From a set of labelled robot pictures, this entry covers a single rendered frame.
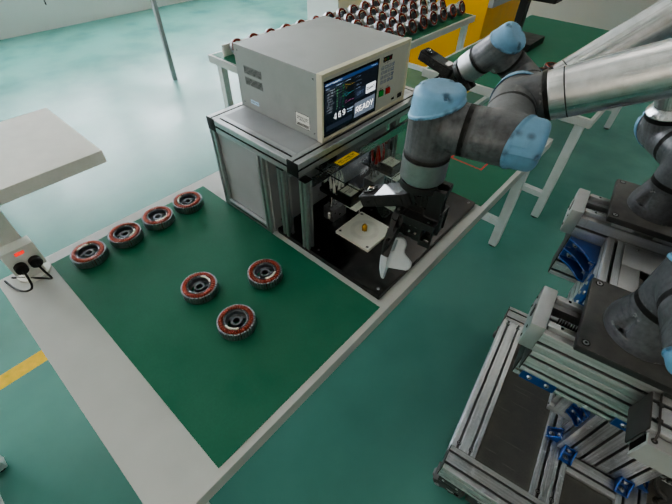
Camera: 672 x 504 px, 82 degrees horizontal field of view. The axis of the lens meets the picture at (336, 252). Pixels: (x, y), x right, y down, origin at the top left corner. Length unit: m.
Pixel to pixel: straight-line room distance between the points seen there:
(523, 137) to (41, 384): 2.20
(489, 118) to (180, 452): 0.95
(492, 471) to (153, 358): 1.20
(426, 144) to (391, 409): 1.45
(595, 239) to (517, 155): 0.87
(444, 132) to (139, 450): 0.95
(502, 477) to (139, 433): 1.19
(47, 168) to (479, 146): 0.96
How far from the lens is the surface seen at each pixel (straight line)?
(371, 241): 1.37
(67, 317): 1.43
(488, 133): 0.58
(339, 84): 1.21
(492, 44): 1.12
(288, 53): 1.31
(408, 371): 1.97
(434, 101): 0.57
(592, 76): 0.69
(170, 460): 1.08
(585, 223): 1.40
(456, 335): 2.14
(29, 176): 1.14
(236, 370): 1.12
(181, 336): 1.23
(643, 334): 0.97
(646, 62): 0.69
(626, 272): 1.32
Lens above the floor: 1.72
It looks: 46 degrees down
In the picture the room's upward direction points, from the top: 1 degrees clockwise
